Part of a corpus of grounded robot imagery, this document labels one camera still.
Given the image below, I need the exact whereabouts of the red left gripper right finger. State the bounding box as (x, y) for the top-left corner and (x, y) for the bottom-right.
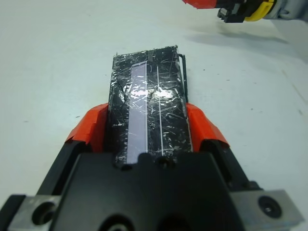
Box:
(186, 103), (263, 193)

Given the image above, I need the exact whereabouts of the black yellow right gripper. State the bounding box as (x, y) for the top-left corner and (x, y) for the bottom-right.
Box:
(181, 0), (276, 24)

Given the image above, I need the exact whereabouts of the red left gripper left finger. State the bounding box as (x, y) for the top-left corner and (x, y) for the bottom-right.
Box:
(36, 102), (110, 195)

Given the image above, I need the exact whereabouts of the black glossy box lid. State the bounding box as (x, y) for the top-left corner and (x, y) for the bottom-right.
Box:
(108, 44), (194, 170)

